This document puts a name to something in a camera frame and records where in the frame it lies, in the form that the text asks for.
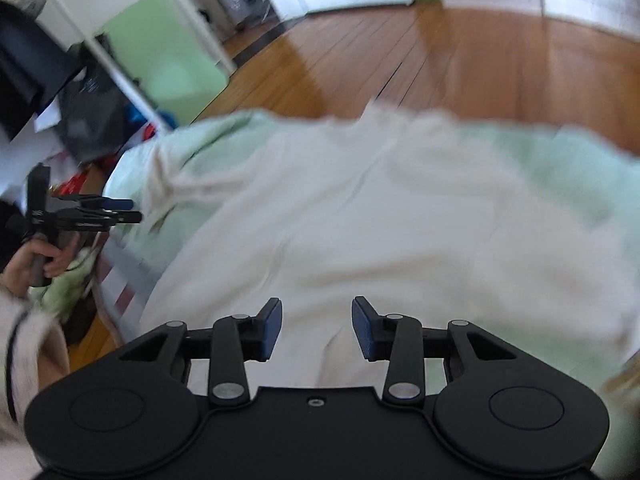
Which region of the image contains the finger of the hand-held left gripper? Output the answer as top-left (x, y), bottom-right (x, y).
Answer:
top-left (75, 195), bottom-right (136, 212)
top-left (57, 211), bottom-right (144, 234)

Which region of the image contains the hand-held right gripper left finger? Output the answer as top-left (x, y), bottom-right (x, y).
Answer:
top-left (117, 297), bottom-right (284, 408)

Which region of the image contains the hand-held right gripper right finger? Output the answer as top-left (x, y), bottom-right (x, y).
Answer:
top-left (351, 296), bottom-right (518, 407)

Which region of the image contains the white fleece garment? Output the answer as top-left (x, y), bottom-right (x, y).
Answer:
top-left (137, 102), bottom-right (632, 397)

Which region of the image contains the person's left forearm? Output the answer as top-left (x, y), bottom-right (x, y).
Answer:
top-left (0, 280), bottom-right (71, 466)

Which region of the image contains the person's left hand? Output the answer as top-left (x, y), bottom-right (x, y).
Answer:
top-left (2, 232), bottom-right (83, 299)

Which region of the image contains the grey striped cloth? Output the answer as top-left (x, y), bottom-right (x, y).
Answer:
top-left (97, 237), bottom-right (168, 323)

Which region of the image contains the black plastic bag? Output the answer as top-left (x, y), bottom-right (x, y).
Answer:
top-left (52, 35), bottom-right (166, 166)

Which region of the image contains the white metal rack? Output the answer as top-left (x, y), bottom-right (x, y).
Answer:
top-left (0, 0), bottom-right (237, 133)

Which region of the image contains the black flat object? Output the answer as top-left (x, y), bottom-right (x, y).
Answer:
top-left (0, 0), bottom-right (83, 143)

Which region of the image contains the light green board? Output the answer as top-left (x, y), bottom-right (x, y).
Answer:
top-left (97, 0), bottom-right (231, 128)

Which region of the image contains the light green blanket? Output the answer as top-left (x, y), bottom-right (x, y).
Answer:
top-left (42, 110), bottom-right (640, 396)

